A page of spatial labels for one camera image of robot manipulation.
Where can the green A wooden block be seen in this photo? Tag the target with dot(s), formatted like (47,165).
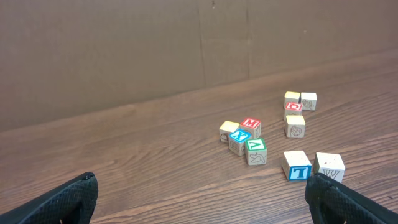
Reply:
(256,152)

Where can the W wooden block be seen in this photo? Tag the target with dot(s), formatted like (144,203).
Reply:
(331,165)

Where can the red Q wooden block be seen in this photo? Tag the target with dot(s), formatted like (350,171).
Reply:
(292,108)

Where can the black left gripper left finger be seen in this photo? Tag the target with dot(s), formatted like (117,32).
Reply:
(72,202)

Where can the plain white wooden block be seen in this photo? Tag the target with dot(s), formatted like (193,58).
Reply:
(309,101)

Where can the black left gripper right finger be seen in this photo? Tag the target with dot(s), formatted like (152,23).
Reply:
(332,202)

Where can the yellow block with drawing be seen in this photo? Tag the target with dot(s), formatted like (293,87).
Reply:
(295,126)

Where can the yellow top wooden block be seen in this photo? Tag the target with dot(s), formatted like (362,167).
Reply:
(226,129)

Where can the blue X wooden block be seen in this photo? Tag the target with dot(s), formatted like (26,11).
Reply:
(237,141)

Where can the blue T wooden block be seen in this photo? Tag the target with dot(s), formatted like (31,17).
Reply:
(296,165)

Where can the far yellow top block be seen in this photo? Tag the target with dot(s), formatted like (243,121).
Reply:
(292,97)

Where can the red M wooden block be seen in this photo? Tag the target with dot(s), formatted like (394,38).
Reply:
(252,126)

